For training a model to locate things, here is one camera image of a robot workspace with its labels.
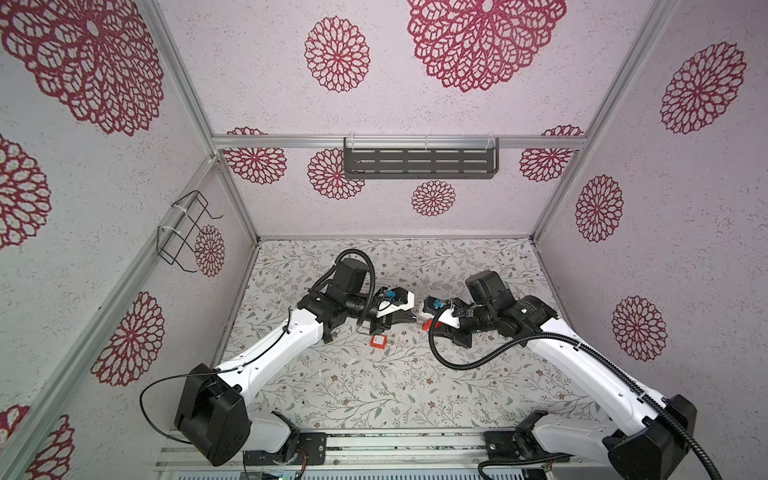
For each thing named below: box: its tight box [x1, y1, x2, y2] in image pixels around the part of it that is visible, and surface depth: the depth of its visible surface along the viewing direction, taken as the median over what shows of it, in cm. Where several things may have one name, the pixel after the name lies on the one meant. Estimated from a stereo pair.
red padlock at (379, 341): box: [370, 334, 388, 349], surface depth 93 cm
